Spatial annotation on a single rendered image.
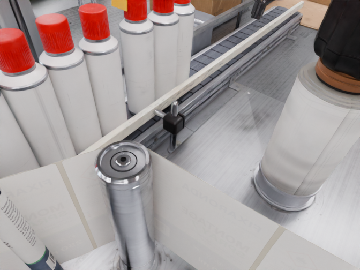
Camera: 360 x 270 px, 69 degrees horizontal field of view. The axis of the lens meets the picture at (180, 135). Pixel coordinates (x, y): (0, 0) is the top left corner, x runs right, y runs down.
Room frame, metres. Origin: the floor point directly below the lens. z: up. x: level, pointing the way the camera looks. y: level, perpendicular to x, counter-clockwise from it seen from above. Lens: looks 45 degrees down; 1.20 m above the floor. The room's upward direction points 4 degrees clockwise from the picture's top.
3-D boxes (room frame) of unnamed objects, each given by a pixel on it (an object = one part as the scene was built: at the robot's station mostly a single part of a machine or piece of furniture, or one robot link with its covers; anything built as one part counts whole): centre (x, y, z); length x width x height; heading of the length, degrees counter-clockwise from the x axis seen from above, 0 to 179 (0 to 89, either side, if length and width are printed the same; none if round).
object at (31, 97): (0.24, 0.18, 0.98); 0.05 x 0.05 x 0.20
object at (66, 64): (0.28, 0.15, 0.98); 0.05 x 0.05 x 0.20
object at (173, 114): (0.33, 0.01, 0.89); 0.03 x 0.03 x 0.12; 55
